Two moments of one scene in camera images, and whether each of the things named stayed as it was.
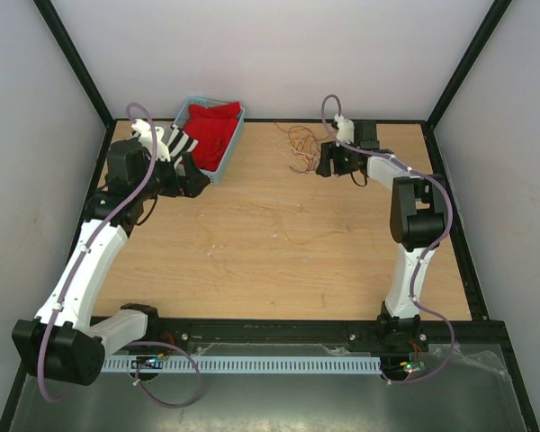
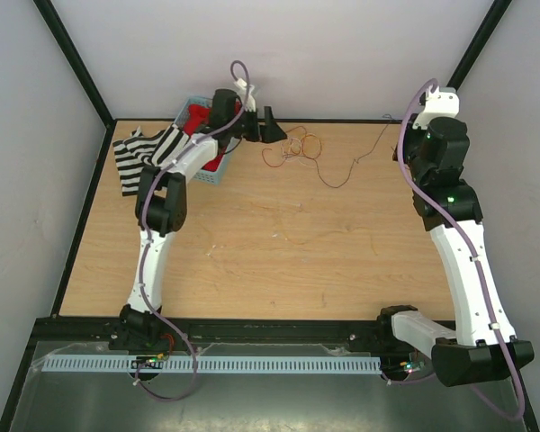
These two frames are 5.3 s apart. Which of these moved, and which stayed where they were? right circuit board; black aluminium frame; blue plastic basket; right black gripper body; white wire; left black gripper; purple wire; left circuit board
Moved: right black gripper body; left black gripper; white wire; purple wire
Stayed: right circuit board; black aluminium frame; left circuit board; blue plastic basket
